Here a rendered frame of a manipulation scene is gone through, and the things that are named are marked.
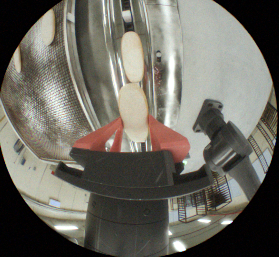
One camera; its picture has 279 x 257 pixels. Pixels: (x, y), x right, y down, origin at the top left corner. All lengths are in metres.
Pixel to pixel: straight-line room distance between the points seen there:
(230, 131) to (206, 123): 0.09
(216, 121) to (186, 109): 0.10
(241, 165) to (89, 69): 0.40
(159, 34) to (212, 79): 0.18
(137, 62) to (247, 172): 0.32
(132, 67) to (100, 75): 0.09
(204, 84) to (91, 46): 0.29
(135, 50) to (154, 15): 0.08
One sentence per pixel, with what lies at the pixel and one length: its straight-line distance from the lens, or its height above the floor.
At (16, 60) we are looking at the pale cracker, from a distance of 0.33.
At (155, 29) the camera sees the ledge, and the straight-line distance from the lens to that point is 0.17.
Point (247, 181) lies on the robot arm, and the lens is 0.28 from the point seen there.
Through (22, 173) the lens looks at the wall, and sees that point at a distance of 4.00.
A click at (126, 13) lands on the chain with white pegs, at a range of 0.18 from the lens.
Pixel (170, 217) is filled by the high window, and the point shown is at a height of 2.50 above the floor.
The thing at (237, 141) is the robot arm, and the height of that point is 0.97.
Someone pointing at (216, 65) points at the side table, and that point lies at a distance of 0.29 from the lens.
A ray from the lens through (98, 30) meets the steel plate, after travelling 0.24.
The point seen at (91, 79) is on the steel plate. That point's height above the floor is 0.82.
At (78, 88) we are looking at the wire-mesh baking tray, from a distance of 0.17.
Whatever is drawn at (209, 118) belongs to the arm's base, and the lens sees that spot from 0.27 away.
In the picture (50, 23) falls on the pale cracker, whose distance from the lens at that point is 0.23.
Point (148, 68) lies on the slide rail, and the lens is 0.17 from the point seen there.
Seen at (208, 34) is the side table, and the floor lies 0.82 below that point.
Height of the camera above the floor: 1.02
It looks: 53 degrees down
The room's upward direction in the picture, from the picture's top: 177 degrees counter-clockwise
